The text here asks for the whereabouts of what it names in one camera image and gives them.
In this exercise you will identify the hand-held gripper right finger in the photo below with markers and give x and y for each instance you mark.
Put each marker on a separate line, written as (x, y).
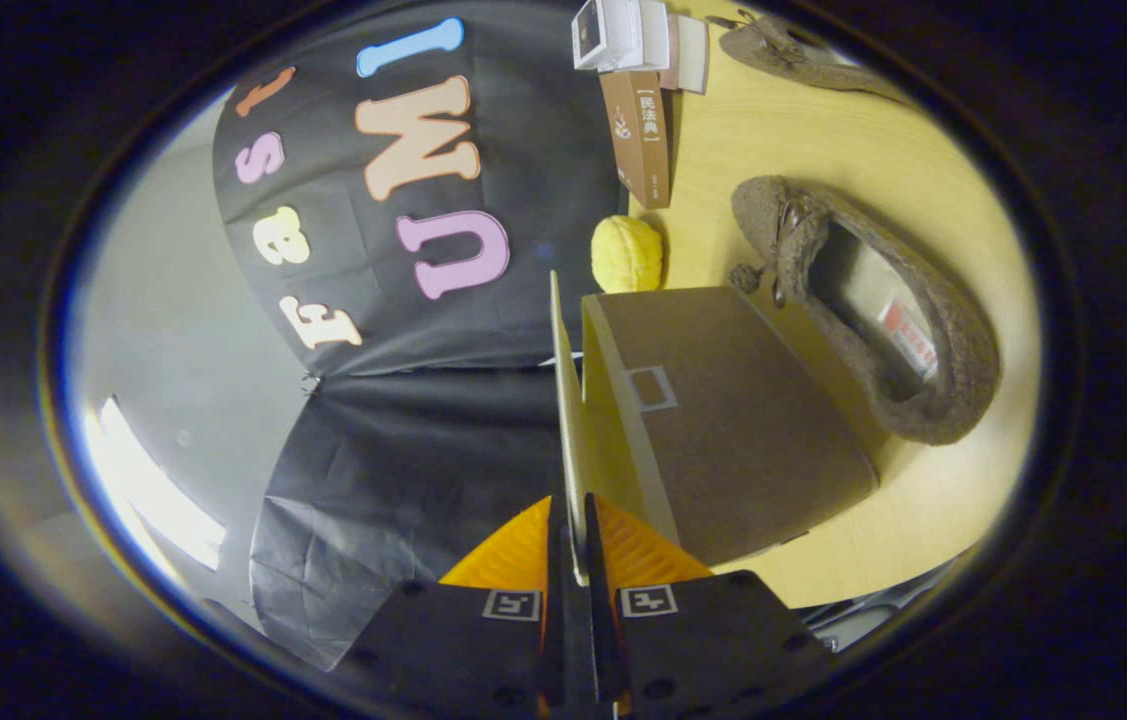
(603, 600)

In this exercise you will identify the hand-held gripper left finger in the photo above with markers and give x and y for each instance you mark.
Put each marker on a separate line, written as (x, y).
(555, 600)

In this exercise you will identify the tan fabric storage box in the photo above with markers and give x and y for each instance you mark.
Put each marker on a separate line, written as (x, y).
(723, 430)

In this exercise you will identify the brown fuzzy slipper shoe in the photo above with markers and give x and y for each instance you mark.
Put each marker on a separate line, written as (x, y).
(793, 55)
(953, 380)

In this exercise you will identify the yellow plush ball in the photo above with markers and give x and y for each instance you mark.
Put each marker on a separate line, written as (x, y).
(628, 255)

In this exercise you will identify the brown hardcover book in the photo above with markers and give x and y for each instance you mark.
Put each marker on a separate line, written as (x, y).
(638, 140)

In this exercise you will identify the pinkish brown book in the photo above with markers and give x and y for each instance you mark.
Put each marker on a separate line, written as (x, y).
(695, 55)

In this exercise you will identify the white book with portrait cover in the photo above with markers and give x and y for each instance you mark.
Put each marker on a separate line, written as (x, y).
(613, 30)

